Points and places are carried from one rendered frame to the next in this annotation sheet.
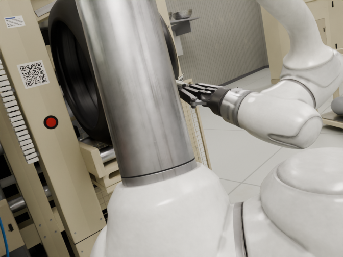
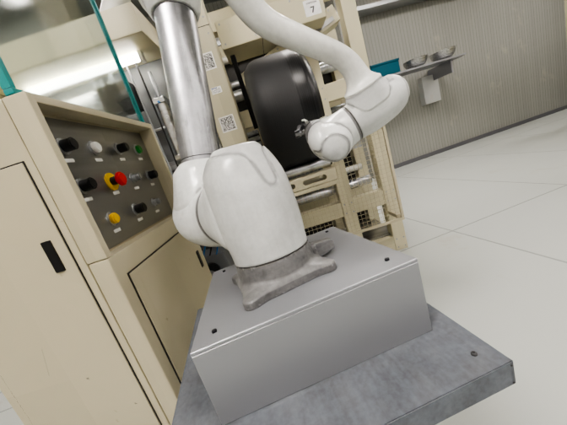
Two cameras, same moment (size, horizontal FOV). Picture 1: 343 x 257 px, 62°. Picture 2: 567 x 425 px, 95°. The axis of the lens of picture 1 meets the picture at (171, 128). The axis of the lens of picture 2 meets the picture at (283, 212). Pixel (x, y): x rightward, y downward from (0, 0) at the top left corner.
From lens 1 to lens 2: 0.53 m
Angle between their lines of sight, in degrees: 32
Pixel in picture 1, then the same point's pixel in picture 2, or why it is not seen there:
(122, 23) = (172, 84)
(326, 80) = (368, 104)
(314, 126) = (335, 142)
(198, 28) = (467, 67)
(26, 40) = (223, 101)
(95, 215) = not seen: hidden behind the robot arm
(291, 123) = (318, 140)
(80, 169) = not seen: hidden behind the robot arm
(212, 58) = (483, 100)
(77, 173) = not seen: hidden behind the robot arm
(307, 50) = (350, 80)
